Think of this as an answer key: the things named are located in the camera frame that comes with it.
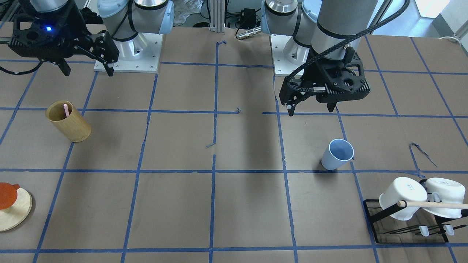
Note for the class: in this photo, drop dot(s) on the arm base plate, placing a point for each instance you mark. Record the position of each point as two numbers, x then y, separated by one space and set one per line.
140 54
284 55

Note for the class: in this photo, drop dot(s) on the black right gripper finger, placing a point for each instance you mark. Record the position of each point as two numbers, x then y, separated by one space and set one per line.
109 69
64 67

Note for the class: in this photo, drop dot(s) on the bamboo cylinder holder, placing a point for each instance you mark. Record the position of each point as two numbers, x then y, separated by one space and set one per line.
75 127

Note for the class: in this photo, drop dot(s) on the silver aluminium frame post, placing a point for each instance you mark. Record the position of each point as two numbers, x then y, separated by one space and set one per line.
217 15

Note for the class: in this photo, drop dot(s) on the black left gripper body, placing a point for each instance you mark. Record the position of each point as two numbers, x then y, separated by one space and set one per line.
311 72

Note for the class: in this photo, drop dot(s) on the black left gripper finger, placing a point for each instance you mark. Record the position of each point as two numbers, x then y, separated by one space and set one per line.
331 107
291 109

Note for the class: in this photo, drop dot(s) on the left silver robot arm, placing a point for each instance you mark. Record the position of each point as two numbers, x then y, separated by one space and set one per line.
312 40

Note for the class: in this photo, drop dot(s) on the black power adapter box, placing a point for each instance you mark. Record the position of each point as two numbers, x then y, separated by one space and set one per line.
247 18

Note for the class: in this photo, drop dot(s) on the white mug on rack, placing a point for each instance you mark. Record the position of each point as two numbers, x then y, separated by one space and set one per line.
446 191
402 189

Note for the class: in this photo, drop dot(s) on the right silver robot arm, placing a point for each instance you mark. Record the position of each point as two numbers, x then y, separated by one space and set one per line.
123 19

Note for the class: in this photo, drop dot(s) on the round wooden board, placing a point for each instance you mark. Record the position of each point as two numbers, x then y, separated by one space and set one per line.
14 215

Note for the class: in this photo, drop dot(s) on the light blue plastic cup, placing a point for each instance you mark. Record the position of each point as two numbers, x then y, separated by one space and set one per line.
337 153

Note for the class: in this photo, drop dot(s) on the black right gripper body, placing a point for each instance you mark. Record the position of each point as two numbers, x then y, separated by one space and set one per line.
74 26

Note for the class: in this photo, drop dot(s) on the orange red lid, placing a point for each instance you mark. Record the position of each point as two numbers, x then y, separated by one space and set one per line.
8 194

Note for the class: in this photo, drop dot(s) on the silver cylindrical connector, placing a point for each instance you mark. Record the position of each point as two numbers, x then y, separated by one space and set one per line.
248 33

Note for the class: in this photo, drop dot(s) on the pink chopstick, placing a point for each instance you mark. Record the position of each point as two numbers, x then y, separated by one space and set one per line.
66 110

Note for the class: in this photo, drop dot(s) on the wooden rack rod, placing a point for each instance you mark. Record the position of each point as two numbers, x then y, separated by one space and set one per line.
404 203

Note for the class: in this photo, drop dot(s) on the black cup drying rack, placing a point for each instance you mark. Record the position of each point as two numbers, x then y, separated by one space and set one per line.
404 225

